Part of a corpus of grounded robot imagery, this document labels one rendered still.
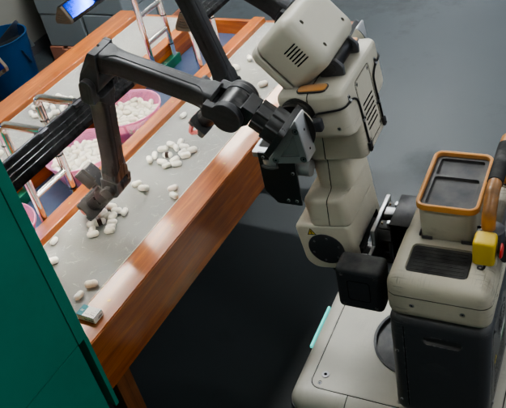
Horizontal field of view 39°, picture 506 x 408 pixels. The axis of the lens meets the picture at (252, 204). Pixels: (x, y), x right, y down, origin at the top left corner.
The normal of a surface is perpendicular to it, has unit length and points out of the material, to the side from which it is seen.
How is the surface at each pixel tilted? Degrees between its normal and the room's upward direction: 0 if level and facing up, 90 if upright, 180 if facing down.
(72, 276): 0
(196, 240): 90
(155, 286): 90
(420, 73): 0
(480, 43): 0
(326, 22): 48
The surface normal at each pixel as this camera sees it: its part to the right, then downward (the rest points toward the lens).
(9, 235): 0.87, 0.16
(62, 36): -0.43, 0.62
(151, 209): -0.18, -0.77
